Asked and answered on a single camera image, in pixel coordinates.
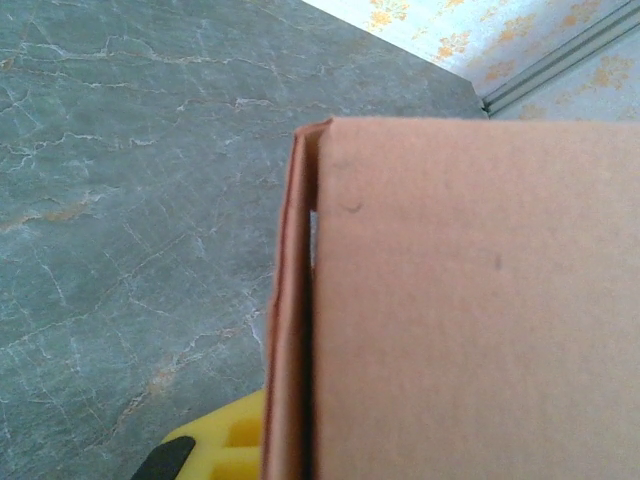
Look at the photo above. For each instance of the pink cardboard paper box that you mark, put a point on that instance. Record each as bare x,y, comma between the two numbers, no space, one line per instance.
450,300

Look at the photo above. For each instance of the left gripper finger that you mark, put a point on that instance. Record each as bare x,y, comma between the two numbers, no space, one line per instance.
210,450

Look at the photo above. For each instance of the aluminium frame post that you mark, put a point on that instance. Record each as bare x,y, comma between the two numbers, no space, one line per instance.
550,67

